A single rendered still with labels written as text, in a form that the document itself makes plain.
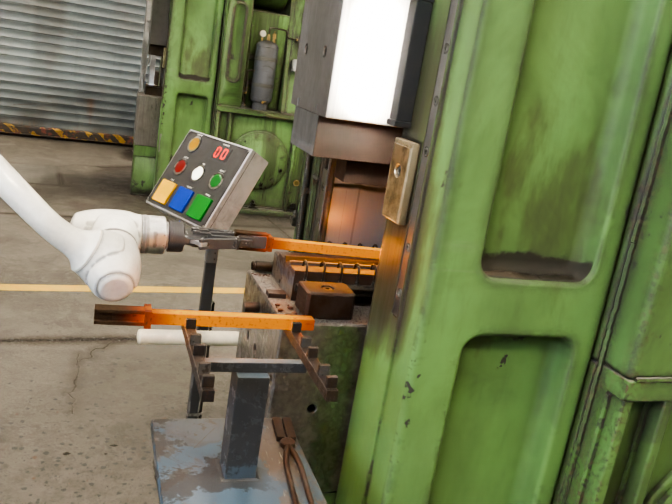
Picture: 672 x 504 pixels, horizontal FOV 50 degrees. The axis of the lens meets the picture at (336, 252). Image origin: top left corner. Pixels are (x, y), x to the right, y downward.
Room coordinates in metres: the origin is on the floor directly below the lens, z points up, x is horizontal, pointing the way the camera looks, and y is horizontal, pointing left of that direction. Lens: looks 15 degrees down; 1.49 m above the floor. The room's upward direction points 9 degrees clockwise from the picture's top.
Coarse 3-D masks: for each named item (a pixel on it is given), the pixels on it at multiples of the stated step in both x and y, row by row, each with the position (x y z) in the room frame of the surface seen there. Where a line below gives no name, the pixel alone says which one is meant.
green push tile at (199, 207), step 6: (198, 198) 2.10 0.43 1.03; (204, 198) 2.08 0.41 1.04; (192, 204) 2.09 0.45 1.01; (198, 204) 2.08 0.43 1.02; (204, 204) 2.06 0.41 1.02; (210, 204) 2.06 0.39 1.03; (192, 210) 2.08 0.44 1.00; (198, 210) 2.06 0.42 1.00; (204, 210) 2.05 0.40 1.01; (192, 216) 2.06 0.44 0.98; (198, 216) 2.05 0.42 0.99
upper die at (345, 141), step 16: (304, 112) 1.76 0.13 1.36; (304, 128) 1.74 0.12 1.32; (320, 128) 1.65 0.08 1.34; (336, 128) 1.67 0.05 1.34; (352, 128) 1.68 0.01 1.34; (368, 128) 1.70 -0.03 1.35; (384, 128) 1.71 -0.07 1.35; (400, 128) 1.73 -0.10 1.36; (304, 144) 1.72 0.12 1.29; (320, 144) 1.66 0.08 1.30; (336, 144) 1.67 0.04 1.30; (352, 144) 1.68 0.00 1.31; (368, 144) 1.70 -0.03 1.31; (384, 144) 1.71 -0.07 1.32; (352, 160) 1.69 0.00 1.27; (368, 160) 1.70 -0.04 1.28; (384, 160) 1.72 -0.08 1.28
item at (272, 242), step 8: (240, 232) 1.66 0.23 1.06; (248, 232) 1.68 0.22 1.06; (256, 232) 1.69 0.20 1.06; (264, 232) 1.71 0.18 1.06; (272, 240) 1.68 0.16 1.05; (280, 240) 1.70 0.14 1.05; (288, 240) 1.72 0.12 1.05; (296, 240) 1.73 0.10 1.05; (304, 240) 1.75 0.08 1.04; (240, 248) 1.66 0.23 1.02; (248, 248) 1.67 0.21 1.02; (272, 248) 1.69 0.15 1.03; (280, 248) 1.70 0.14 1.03; (288, 248) 1.71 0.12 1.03; (296, 248) 1.71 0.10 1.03; (304, 248) 1.72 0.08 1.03; (312, 248) 1.73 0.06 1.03; (320, 248) 1.74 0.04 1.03; (328, 248) 1.74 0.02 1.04; (336, 248) 1.75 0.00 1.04; (344, 248) 1.76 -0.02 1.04; (352, 248) 1.77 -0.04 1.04; (360, 248) 1.78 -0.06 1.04; (368, 248) 1.80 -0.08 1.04; (376, 248) 1.81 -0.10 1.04; (352, 256) 1.77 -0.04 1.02; (360, 256) 1.78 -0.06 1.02; (368, 256) 1.78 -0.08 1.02; (376, 256) 1.79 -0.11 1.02
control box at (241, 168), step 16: (208, 144) 2.24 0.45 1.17; (224, 144) 2.20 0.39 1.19; (176, 160) 2.28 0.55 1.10; (192, 160) 2.24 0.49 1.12; (208, 160) 2.19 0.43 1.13; (224, 160) 2.14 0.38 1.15; (240, 160) 2.11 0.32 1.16; (256, 160) 2.12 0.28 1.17; (176, 176) 2.23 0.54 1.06; (208, 176) 2.14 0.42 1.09; (224, 176) 2.10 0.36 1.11; (240, 176) 2.09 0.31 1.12; (256, 176) 2.13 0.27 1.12; (208, 192) 2.10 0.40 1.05; (224, 192) 2.06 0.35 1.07; (240, 192) 2.09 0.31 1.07; (160, 208) 2.18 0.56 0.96; (224, 208) 2.06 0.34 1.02; (240, 208) 2.10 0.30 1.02; (192, 224) 2.05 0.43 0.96; (208, 224) 2.02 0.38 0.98; (224, 224) 2.06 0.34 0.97
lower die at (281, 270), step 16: (304, 256) 1.76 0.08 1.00; (320, 256) 1.82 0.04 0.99; (336, 256) 1.85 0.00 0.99; (272, 272) 1.83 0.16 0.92; (288, 272) 1.70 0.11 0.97; (304, 272) 1.66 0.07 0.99; (320, 272) 1.67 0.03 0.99; (336, 272) 1.69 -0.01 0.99; (352, 272) 1.72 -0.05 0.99; (368, 272) 1.74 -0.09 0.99; (288, 288) 1.68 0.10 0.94
